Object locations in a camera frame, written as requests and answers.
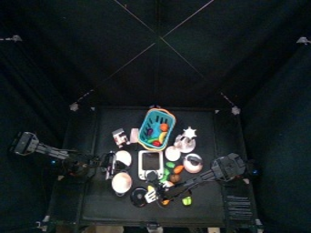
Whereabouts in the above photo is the yellow toy banana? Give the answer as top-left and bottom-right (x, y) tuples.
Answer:
(156, 132), (168, 146)

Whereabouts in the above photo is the teal basket with orange rim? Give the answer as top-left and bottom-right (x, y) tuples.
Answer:
(137, 107), (177, 152)

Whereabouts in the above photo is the white star-shaped toy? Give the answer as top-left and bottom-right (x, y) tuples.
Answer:
(182, 126), (197, 139)

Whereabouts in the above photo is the pink toy bowl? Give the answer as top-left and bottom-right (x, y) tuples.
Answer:
(182, 153), (204, 175)

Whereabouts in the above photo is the thin diagonal cord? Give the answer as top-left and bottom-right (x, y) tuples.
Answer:
(74, 0), (215, 105)
(112, 0), (236, 109)

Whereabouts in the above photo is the black round lid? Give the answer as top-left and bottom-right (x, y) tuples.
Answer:
(128, 187), (150, 208)

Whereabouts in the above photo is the white toy scale black screen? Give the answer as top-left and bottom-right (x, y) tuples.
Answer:
(137, 149), (165, 181)

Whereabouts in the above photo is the white brown toy box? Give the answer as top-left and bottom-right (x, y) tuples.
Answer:
(110, 127), (129, 148)

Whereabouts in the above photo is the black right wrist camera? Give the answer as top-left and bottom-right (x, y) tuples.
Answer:
(145, 170), (162, 190)

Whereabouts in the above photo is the pale pink toy dish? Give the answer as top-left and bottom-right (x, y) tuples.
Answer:
(173, 135), (196, 154)

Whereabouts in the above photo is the small white round plate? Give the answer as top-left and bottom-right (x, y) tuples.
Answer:
(114, 149), (133, 167)

